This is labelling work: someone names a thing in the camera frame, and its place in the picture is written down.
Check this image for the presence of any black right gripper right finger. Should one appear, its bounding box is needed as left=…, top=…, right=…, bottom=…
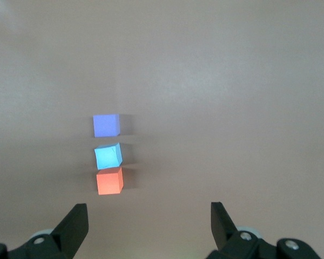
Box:
left=206, top=201, right=280, bottom=259

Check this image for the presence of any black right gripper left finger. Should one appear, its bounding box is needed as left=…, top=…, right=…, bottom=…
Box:
left=5, top=203, right=89, bottom=259

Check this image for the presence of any light blue foam block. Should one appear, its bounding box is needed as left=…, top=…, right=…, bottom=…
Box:
left=94, top=142, right=123, bottom=171

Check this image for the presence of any orange foam block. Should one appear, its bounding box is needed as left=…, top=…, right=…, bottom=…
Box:
left=96, top=166, right=124, bottom=196

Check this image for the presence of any purple foam block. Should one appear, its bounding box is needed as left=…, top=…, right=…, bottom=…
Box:
left=92, top=113, right=122, bottom=139

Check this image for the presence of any brown table mat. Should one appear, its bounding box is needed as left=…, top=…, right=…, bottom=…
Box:
left=0, top=0, right=324, bottom=259

